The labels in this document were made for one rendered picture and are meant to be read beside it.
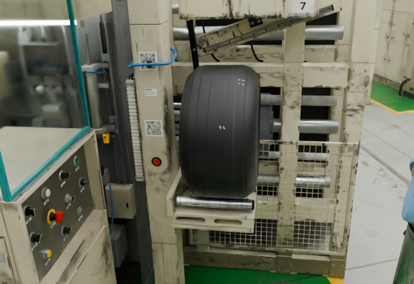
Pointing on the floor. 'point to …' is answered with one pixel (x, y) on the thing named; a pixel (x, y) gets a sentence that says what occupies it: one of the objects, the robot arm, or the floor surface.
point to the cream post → (156, 185)
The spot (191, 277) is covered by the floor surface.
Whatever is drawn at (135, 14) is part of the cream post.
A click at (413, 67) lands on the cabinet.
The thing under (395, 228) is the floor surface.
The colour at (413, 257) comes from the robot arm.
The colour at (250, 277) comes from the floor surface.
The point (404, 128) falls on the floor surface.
